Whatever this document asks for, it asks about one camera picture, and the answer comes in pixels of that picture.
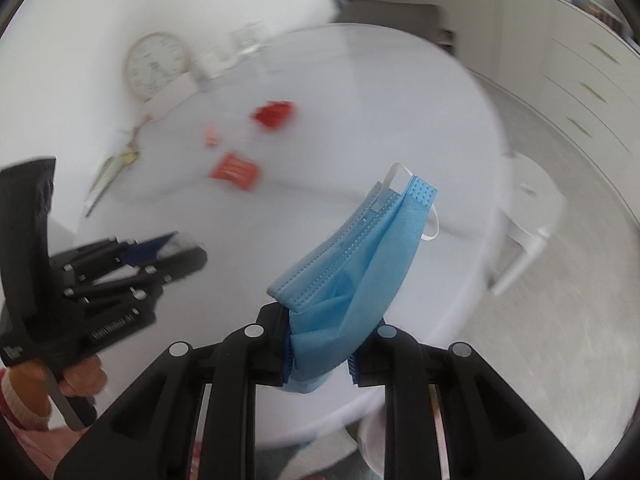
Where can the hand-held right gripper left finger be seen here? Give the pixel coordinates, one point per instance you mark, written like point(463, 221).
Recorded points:
point(272, 340)

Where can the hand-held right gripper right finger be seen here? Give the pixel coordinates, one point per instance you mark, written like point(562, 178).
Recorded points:
point(367, 367)

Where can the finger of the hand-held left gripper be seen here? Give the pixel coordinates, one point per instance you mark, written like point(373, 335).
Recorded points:
point(150, 247)
point(185, 260)

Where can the pink bin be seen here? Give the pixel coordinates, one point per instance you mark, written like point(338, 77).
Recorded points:
point(372, 435)

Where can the blue face mask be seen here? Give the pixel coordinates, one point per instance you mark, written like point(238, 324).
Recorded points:
point(350, 270)

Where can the person's left hand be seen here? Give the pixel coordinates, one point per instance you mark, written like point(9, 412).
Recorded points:
point(82, 380)

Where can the pale green ruler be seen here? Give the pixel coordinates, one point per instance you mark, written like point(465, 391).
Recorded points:
point(107, 180)

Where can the gold binder clip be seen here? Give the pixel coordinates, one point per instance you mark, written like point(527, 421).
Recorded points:
point(130, 156)

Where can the orange-red packet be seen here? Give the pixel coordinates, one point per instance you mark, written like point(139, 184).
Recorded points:
point(235, 170)

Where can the small orange wrapper piece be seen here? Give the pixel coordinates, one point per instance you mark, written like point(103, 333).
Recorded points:
point(211, 136)

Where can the white card box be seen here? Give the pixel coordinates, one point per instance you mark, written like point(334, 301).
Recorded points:
point(167, 96)

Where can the red crumpled paper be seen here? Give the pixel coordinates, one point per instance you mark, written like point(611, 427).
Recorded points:
point(272, 115)

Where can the white cup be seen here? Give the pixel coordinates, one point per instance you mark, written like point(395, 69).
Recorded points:
point(209, 66)

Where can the person's pink clothing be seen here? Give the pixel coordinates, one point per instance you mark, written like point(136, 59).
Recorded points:
point(40, 452)

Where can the glass mug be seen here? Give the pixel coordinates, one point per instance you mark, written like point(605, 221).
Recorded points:
point(249, 40)

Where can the white plastic stool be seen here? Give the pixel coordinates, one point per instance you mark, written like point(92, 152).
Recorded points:
point(532, 200)

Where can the grey upholstered chair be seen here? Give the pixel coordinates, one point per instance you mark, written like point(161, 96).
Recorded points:
point(395, 14)

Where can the beige drawer cabinet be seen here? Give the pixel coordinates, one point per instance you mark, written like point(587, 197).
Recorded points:
point(595, 80)

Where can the tall beige cabinet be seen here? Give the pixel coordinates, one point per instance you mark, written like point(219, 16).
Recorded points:
point(480, 10)

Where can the round wall clock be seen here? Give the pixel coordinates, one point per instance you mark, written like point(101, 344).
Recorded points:
point(157, 65)

